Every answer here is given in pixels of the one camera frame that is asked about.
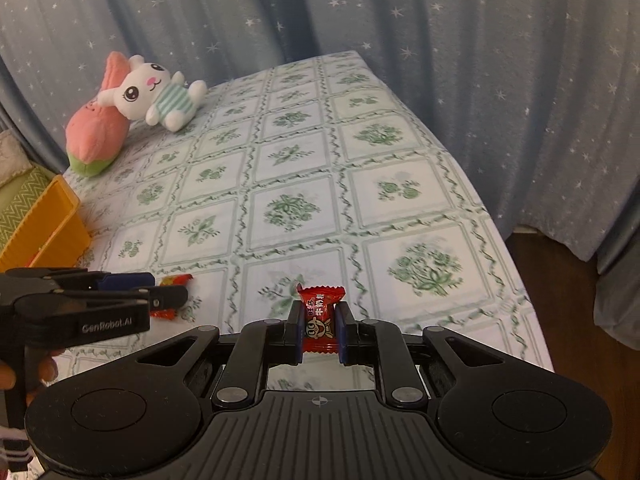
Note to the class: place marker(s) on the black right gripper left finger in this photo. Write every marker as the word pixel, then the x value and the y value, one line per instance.
pixel 249 355

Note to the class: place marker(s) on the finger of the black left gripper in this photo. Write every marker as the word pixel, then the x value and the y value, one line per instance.
pixel 126 281
pixel 165 297

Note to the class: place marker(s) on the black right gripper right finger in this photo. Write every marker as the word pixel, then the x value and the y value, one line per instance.
pixel 381 346

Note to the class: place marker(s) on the red orange candy wrapper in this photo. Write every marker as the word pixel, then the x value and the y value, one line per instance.
pixel 177 279

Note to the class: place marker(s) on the red cartoon candy packet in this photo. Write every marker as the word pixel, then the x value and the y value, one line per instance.
pixel 319 311

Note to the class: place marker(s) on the person left hand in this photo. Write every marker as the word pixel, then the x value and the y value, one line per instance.
pixel 40 367

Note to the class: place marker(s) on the orange plastic tray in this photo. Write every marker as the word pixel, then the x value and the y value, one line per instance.
pixel 52 234

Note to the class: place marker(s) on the green zigzag cushion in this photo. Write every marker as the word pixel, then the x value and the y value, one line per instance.
pixel 18 196

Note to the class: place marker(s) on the pink starfish plush toy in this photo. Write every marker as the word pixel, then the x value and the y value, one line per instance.
pixel 94 137

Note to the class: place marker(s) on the beige embroidered pillow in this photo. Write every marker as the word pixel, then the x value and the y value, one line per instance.
pixel 13 159

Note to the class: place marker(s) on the green floral tablecloth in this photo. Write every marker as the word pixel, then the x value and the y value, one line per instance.
pixel 311 173

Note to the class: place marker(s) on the white bunny plush toy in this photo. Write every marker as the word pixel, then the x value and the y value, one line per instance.
pixel 151 93

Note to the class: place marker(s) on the blue starry curtain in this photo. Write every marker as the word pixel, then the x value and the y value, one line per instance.
pixel 537 99

